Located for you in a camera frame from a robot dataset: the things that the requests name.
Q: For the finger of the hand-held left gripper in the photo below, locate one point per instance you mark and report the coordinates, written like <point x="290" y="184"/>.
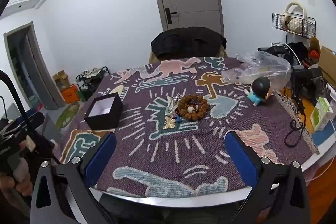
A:
<point x="35" y="119"/>

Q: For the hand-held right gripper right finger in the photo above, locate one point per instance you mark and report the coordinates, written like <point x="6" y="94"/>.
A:
<point x="240" y="158"/>

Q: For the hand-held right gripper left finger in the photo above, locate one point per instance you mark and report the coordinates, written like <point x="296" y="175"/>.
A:
<point x="103" y="155"/>

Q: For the black jewelry box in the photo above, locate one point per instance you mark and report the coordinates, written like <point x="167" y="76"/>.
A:
<point x="115" y="115"/>

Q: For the gold butterfly brooch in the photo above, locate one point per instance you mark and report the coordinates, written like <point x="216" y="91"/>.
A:
<point x="169" y="123"/>

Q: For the small blue jewelry piece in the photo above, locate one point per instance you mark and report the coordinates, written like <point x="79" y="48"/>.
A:
<point x="178" y="119"/>

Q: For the person's left hand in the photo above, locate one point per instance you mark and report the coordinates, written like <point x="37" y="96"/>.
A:
<point x="23" y="186"/>

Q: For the green oval mat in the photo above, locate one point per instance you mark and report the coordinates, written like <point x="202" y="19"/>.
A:
<point x="67" y="115"/>

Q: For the orange box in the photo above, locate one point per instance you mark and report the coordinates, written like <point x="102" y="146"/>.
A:
<point x="69" y="95"/>

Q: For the small cardboard box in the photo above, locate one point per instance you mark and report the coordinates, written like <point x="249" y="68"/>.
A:
<point x="61" y="79"/>

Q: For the printed purple blanket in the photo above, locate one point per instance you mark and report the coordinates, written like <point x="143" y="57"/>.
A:
<point x="183" y="155"/>

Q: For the black shoe rack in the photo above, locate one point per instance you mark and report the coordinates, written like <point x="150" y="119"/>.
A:
<point x="89" y="82"/>

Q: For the black-haired doll figure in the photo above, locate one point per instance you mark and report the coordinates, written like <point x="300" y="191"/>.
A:
<point x="261" y="86"/>

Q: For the green and white carton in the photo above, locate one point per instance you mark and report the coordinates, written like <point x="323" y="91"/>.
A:
<point x="319" y="113"/>

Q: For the clear plastic bag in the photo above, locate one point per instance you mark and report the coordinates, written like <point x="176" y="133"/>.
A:
<point x="262" y="64"/>

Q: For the black metal stand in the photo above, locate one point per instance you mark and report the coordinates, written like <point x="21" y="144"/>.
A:
<point x="305" y="74"/>

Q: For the black bag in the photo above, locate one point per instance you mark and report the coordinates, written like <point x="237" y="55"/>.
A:
<point x="298" y="52"/>

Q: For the large cardboard box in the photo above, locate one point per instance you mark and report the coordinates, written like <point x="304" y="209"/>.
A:
<point x="326" y="61"/>

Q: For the brown plush toy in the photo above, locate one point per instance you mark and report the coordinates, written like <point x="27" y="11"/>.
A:
<point x="313" y="44"/>

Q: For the grey doorway frame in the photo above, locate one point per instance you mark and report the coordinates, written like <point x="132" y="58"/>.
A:
<point x="42" y="69"/>

